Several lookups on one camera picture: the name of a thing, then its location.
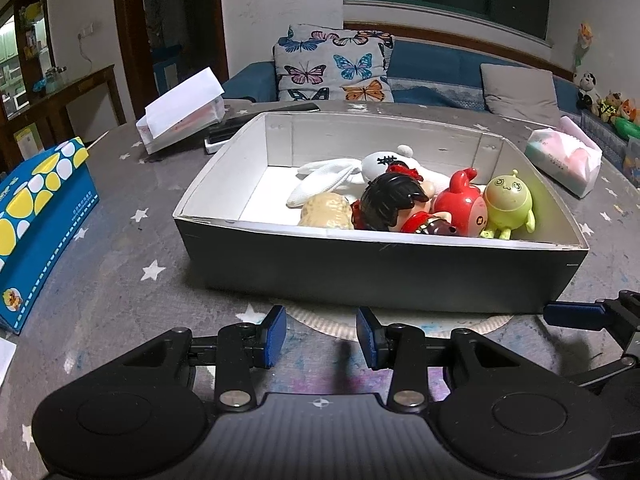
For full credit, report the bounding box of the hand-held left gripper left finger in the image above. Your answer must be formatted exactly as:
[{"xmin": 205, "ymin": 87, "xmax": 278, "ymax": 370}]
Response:
[{"xmin": 120, "ymin": 305, "xmax": 288, "ymax": 409}]

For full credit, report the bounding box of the blue yellow tissue box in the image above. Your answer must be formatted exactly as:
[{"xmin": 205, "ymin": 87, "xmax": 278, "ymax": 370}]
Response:
[{"xmin": 0, "ymin": 136, "xmax": 100, "ymax": 336}]

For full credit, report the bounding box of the black-haired doll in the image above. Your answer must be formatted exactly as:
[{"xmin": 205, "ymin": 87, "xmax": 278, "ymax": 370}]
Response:
[{"xmin": 350, "ymin": 162, "xmax": 458, "ymax": 237}]

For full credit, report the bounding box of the flower wall decoration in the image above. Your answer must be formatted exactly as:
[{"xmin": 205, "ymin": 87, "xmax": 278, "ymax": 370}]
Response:
[{"xmin": 575, "ymin": 21, "xmax": 594, "ymax": 69}]

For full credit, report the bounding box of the blue plastic bag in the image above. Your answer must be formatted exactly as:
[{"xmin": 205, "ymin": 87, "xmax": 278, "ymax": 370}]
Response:
[{"xmin": 32, "ymin": 66, "xmax": 66, "ymax": 94}]

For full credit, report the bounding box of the butterfly print pillow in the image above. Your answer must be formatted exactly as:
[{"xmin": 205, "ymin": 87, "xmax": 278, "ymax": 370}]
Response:
[{"xmin": 272, "ymin": 24, "xmax": 396, "ymax": 103}]

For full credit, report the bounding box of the long black remote control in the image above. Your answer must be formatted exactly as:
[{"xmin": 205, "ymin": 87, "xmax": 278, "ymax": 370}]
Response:
[{"xmin": 224, "ymin": 102, "xmax": 321, "ymax": 122}]

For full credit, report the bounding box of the red toy figure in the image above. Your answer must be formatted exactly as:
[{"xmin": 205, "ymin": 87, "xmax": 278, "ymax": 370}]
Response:
[{"xmin": 432, "ymin": 167, "xmax": 490, "ymax": 239}]

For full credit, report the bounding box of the white paper slip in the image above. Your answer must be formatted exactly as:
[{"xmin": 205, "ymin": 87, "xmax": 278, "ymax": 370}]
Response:
[{"xmin": 0, "ymin": 337, "xmax": 17, "ymax": 398}]

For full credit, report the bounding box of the pink tissue pack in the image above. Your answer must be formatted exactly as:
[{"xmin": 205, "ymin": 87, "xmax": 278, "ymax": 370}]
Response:
[{"xmin": 525, "ymin": 116, "xmax": 602, "ymax": 200}]

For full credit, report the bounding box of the wooden counter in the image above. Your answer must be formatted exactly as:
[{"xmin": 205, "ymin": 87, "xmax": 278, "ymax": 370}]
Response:
[{"xmin": 0, "ymin": 64, "xmax": 126, "ymax": 171}]

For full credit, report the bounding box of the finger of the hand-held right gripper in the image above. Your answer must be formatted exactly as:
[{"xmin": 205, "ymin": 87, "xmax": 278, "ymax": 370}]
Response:
[{"xmin": 542, "ymin": 290, "xmax": 640, "ymax": 387}]

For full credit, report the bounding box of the grey cardboard box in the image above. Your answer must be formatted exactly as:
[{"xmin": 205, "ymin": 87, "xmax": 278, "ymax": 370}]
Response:
[{"xmin": 172, "ymin": 111, "xmax": 590, "ymax": 314}]

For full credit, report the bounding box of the paper plate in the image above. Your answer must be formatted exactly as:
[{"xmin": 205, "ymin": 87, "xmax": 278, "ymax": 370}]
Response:
[{"xmin": 270, "ymin": 300, "xmax": 511, "ymax": 344}]

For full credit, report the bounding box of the wooden cabinet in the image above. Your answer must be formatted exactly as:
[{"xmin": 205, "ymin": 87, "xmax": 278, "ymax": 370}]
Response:
[{"xmin": 0, "ymin": 0, "xmax": 56, "ymax": 111}]

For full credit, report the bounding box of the short black remote control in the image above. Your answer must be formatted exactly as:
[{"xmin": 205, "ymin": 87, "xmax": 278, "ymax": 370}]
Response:
[{"xmin": 204, "ymin": 119, "xmax": 253, "ymax": 156}]

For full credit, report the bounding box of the blue cabinet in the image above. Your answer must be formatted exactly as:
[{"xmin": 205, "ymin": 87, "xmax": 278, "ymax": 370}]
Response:
[{"xmin": 150, "ymin": 45, "xmax": 184, "ymax": 97}]

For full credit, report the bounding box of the yellow black plush toy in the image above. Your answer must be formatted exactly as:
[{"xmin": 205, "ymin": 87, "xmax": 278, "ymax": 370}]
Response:
[{"xmin": 597, "ymin": 91, "xmax": 624, "ymax": 124}]

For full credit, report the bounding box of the blue sofa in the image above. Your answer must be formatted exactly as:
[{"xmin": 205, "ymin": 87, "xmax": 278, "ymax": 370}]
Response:
[{"xmin": 220, "ymin": 40, "xmax": 640, "ymax": 188}]

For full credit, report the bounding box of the panda plush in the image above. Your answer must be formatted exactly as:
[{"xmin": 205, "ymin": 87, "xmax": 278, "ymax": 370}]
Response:
[{"xmin": 573, "ymin": 71, "xmax": 601, "ymax": 111}]

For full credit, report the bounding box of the white rabbit plush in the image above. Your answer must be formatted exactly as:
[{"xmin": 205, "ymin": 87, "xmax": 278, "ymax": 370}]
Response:
[{"xmin": 286, "ymin": 145, "xmax": 453, "ymax": 209}]

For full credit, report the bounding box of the grey cushion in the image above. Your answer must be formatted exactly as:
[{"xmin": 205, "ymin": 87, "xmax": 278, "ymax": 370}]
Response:
[{"xmin": 480, "ymin": 63, "xmax": 561, "ymax": 116}]

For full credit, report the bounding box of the clear plastic box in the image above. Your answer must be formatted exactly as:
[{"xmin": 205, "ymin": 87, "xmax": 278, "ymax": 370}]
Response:
[{"xmin": 136, "ymin": 95, "xmax": 227, "ymax": 155}]

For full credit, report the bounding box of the green alien toy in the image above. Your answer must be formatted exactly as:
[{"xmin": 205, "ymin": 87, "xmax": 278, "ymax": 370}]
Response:
[{"xmin": 480, "ymin": 170, "xmax": 537, "ymax": 241}]

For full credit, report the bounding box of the tan bear toy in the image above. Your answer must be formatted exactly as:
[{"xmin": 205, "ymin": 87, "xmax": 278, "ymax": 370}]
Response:
[{"xmin": 299, "ymin": 192, "xmax": 354, "ymax": 231}]

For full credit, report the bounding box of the wooden door frame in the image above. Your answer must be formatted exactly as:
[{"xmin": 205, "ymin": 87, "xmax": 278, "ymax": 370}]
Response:
[{"xmin": 111, "ymin": 0, "xmax": 230, "ymax": 126}]

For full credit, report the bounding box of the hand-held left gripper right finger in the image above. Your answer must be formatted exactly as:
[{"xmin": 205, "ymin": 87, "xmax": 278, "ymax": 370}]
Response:
[{"xmin": 355, "ymin": 306, "xmax": 526, "ymax": 409}]

